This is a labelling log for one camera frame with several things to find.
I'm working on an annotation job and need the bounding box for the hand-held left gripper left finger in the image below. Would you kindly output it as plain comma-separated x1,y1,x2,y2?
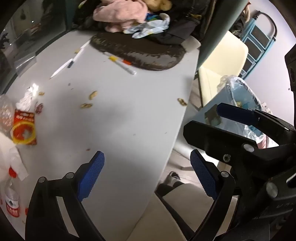
25,151,105,241

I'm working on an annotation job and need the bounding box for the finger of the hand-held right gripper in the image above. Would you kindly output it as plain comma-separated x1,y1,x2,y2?
183,120,259,165
217,103,295,144

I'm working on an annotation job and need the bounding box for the person's shoe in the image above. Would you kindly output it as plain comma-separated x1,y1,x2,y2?
165,171,181,186

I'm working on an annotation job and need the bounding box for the cream chair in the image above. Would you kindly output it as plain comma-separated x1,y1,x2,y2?
198,30,249,109

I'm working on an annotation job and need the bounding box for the pink striped cloth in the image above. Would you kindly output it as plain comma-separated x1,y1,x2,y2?
257,136,279,149

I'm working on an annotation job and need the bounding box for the white pen dark cap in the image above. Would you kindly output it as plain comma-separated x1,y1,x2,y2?
67,40,91,68

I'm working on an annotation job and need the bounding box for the crumpled white tissue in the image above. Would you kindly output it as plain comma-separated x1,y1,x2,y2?
15,84,40,110

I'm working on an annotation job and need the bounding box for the blue plastic bag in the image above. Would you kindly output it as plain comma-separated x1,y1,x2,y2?
196,75,279,149

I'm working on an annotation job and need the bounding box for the clear plastic box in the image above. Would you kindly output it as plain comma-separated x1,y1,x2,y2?
14,54,37,72

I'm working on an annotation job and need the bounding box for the clear bottle red cap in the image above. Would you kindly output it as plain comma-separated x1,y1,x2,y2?
3,167,21,218

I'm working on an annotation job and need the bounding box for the tan plush toy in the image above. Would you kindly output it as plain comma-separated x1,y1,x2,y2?
144,0,173,12

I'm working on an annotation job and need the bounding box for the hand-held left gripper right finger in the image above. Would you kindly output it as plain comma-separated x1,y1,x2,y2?
190,149,236,241

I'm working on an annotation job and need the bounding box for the white blue printed bag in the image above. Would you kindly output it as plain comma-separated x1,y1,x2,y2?
122,13,170,39

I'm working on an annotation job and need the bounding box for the dark brown fuzzy mat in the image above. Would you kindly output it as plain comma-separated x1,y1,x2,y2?
90,32,186,71

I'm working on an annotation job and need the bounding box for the white marker orange label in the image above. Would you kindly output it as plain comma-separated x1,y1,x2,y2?
103,51,137,76

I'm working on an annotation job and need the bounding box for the red snack packet yellow ring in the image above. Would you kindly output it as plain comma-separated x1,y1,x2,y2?
10,109,38,146

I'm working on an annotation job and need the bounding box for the blue step ladder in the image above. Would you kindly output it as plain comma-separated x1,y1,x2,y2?
238,10,278,79

